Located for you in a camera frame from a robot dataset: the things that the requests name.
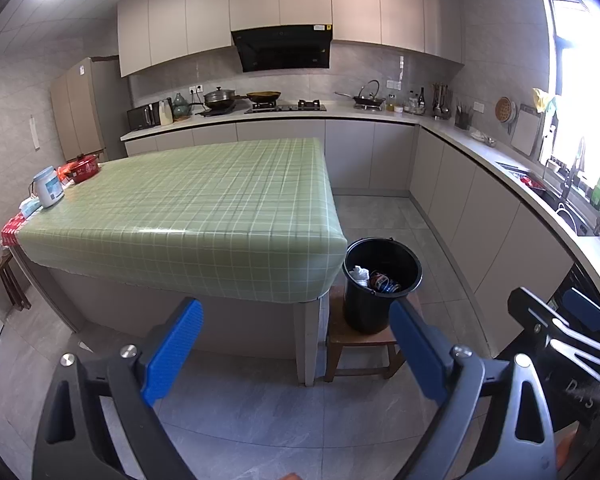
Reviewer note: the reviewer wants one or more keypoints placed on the teal cloth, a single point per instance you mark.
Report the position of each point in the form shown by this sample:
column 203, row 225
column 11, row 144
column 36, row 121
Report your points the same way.
column 551, row 105

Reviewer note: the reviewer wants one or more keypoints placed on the white tub with blue label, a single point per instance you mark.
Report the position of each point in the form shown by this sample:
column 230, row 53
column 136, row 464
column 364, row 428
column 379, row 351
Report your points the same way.
column 48, row 189

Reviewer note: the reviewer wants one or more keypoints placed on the grey kitchen counter cabinets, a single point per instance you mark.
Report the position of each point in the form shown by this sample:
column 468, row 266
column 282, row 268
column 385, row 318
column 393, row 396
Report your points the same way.
column 455, row 185

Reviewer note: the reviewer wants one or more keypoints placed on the beige refrigerator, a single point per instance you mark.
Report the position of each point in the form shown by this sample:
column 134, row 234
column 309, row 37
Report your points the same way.
column 80, row 110

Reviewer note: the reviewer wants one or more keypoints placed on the dark drink can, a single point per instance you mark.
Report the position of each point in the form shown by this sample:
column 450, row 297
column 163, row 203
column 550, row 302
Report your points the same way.
column 378, row 279

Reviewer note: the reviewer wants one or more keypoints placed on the black microwave oven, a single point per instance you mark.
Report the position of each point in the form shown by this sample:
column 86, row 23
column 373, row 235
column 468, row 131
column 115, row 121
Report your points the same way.
column 141, row 117

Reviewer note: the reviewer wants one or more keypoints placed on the black range hood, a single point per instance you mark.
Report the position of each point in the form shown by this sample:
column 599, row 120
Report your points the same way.
column 280, row 50

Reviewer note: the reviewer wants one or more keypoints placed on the kitchen sink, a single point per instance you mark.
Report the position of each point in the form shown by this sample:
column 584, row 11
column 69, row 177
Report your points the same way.
column 575, row 217

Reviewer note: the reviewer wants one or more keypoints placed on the window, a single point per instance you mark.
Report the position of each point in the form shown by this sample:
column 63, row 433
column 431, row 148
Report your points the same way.
column 585, row 70

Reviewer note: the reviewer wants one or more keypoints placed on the yellow cloth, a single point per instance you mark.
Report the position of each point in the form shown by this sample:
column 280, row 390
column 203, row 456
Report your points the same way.
column 540, row 100

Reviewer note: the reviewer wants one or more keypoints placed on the dark wooden side table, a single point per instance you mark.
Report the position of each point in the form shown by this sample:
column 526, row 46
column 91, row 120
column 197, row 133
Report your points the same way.
column 10, row 285

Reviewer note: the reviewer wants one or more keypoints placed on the black chopstick holder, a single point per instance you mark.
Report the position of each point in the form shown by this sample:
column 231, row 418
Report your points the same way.
column 462, row 120

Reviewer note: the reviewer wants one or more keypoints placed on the black gas stove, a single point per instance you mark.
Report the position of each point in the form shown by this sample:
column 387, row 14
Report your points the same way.
column 290, row 107

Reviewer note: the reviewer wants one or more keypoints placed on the small wooden stool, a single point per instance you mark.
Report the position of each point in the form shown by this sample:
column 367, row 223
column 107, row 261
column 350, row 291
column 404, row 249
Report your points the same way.
column 350, row 338

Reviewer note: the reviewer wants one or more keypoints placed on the white wall paper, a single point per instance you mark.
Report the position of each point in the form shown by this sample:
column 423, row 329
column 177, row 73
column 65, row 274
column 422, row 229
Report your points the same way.
column 35, row 132

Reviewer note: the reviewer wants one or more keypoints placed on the grey pot with glass lid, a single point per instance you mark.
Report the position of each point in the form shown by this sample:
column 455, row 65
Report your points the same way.
column 220, row 99

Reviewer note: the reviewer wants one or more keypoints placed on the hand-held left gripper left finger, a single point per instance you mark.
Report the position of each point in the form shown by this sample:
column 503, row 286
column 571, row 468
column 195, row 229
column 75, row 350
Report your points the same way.
column 175, row 350

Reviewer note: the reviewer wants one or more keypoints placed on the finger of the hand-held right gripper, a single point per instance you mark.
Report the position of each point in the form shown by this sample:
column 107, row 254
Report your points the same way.
column 530, row 312
column 590, row 310

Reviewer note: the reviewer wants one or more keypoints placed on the black plastic bucket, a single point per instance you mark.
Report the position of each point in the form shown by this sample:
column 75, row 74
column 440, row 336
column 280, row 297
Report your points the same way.
column 365, row 315

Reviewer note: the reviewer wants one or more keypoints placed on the dark wine bottle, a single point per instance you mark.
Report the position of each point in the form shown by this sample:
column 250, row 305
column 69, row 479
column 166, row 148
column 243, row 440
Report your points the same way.
column 421, row 102

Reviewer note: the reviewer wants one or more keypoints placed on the yellow oil bottle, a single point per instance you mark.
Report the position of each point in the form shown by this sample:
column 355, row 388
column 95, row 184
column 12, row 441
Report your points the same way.
column 391, row 104

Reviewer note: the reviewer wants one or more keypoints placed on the white kettle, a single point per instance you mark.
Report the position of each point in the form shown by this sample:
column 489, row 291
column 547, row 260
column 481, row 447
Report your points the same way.
column 166, row 112

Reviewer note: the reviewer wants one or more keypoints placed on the green checkered tablecloth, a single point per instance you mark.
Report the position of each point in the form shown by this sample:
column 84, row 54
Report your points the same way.
column 205, row 200

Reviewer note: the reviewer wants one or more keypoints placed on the black built-in oven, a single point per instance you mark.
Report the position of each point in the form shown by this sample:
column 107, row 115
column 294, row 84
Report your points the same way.
column 540, row 280

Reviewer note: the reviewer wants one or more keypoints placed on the red dish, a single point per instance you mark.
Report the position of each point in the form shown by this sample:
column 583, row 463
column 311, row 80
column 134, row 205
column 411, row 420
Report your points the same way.
column 535, row 182

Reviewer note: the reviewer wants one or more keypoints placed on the white seasoning bottle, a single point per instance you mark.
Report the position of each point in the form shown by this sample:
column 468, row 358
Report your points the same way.
column 412, row 104

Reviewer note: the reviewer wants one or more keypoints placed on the white cutting board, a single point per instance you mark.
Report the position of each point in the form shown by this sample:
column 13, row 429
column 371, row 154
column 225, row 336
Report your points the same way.
column 525, row 132

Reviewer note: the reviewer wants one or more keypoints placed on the white tissue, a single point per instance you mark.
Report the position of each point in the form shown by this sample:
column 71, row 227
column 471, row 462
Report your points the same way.
column 361, row 275

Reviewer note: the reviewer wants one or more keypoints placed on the metal utensil holder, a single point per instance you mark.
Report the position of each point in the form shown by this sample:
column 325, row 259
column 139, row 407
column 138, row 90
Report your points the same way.
column 441, row 105

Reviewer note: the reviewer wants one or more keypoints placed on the metal kitchen faucet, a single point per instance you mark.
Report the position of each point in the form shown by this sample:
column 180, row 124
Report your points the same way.
column 570, row 175

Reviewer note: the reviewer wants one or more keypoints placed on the frying pan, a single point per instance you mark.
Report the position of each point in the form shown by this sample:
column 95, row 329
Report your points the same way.
column 264, row 96

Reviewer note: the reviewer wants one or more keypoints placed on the large blue paper cup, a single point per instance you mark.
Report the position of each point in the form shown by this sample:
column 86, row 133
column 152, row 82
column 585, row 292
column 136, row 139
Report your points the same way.
column 394, row 288

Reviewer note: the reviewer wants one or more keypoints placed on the red patterned boxes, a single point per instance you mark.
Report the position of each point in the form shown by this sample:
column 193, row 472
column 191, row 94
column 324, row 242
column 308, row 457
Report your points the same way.
column 12, row 229

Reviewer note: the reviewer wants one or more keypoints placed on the person's right hand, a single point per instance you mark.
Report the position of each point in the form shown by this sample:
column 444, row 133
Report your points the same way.
column 567, row 447

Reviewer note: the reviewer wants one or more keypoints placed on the blue tissue pack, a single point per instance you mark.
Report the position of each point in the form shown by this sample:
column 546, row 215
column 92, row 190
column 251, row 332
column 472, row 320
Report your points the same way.
column 30, row 208

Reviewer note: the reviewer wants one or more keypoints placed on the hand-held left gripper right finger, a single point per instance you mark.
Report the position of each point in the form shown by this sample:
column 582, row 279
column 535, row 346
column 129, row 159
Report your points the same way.
column 417, row 355

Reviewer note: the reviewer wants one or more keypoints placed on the black wok with lid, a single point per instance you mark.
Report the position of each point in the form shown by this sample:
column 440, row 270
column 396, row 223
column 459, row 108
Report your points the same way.
column 367, row 101

